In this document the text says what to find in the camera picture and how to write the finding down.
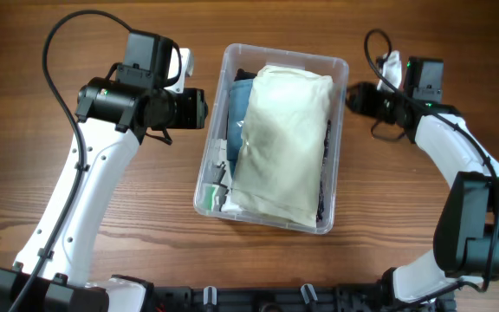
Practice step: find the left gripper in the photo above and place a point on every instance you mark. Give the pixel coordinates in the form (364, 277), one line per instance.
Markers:
(196, 109)

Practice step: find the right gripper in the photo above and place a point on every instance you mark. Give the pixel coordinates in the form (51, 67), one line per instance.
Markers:
(362, 98)

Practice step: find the red navy plaid shirt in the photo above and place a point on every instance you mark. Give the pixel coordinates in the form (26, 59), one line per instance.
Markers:
(321, 205)

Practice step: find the blue jeans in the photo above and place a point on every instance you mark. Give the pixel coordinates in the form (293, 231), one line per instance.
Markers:
(239, 96)

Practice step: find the white printed t-shirt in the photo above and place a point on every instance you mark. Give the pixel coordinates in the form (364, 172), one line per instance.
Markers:
(218, 180)

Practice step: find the clear plastic storage container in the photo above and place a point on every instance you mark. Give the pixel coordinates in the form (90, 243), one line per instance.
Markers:
(253, 59)

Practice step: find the cream cloth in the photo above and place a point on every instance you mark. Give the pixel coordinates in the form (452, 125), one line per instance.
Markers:
(278, 167)

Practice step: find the black garment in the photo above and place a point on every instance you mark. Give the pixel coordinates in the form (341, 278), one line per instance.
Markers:
(242, 75)

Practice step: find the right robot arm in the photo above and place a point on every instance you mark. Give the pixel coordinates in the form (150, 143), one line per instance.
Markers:
(465, 248)

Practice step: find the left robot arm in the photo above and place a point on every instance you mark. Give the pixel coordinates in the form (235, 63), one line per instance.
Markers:
(142, 96)

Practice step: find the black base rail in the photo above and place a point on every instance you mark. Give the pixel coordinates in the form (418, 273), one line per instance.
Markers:
(343, 298)

